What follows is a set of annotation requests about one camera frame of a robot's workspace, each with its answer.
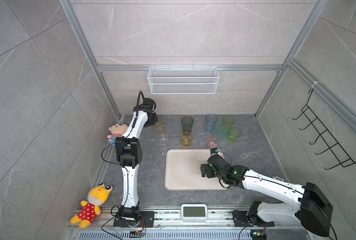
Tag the tall green glass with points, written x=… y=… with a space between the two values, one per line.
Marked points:
x=228 y=122

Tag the black wire hook rack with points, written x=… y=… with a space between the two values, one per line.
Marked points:
x=325 y=136

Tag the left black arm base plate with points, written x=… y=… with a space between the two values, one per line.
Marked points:
x=147 y=219

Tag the green yellow connector board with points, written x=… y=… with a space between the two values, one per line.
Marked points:
x=258 y=235

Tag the white digital timer display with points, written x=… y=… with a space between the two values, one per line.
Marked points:
x=194 y=213

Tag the pink glass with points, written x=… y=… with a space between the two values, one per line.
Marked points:
x=213 y=141

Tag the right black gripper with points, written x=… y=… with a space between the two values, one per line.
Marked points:
x=208 y=168

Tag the white wire mesh basket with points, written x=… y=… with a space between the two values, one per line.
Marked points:
x=183 y=80

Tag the yellow plush toy red dress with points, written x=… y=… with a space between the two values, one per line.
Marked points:
x=91 y=207

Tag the short green glass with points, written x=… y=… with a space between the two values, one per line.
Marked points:
x=233 y=135

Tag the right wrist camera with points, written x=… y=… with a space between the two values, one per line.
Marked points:
x=214 y=151

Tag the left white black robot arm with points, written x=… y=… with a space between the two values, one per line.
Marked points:
x=129 y=156

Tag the small circuit board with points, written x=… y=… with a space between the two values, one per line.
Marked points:
x=137 y=234

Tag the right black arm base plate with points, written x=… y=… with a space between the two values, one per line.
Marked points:
x=247 y=219

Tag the tall amber yellow glass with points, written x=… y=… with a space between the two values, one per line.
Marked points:
x=159 y=122

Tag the blue glass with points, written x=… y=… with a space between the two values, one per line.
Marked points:
x=210 y=123

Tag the clear transparent glass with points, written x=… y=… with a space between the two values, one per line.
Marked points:
x=163 y=134

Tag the teal glass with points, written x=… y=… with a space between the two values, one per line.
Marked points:
x=221 y=131

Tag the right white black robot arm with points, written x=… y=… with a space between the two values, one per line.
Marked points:
x=305 y=205

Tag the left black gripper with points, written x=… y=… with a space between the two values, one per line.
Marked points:
x=155 y=119

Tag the short yellow glass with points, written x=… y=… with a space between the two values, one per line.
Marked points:
x=186 y=139

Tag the beige plastic tray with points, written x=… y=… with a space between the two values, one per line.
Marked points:
x=183 y=173

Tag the dark grey smoked glass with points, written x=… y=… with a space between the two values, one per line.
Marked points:
x=187 y=124

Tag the pink bear plush toy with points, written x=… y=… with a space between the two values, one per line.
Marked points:
x=116 y=131

